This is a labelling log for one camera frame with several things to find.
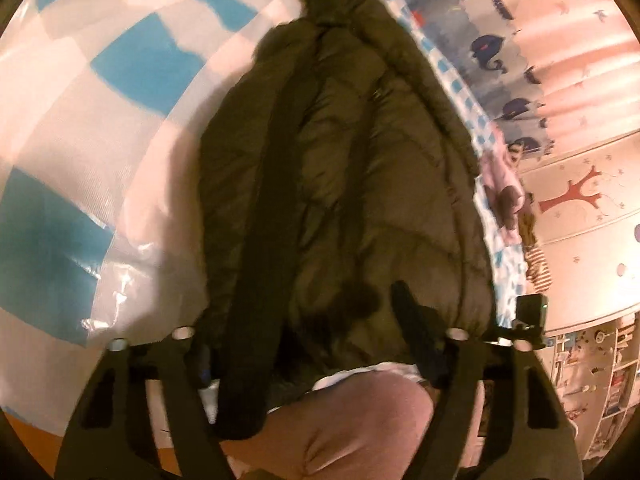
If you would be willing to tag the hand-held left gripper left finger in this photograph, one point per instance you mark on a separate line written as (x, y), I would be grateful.
(200, 360)

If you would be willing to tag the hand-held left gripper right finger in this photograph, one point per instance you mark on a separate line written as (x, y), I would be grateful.
(415, 320)

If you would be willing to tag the dark puffer jacket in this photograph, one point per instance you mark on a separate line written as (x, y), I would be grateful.
(350, 160)

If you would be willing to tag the pink printed clothes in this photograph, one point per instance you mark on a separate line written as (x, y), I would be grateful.
(500, 180)

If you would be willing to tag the brown striped cloth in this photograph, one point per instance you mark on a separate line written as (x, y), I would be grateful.
(539, 265)

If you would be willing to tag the wardrobe with tree decal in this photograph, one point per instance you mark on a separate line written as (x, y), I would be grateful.
(590, 240)

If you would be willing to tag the cluttered white shelf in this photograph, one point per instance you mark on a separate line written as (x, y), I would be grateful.
(615, 385)

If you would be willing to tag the person's leg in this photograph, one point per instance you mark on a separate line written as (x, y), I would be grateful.
(350, 425)

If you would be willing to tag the black striped cloth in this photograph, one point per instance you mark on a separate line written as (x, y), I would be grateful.
(515, 152)

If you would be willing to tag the blue white checkered bed sheet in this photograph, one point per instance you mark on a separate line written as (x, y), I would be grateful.
(75, 135)

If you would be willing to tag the whale print curtain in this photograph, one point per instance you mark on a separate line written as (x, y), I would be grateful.
(480, 15)

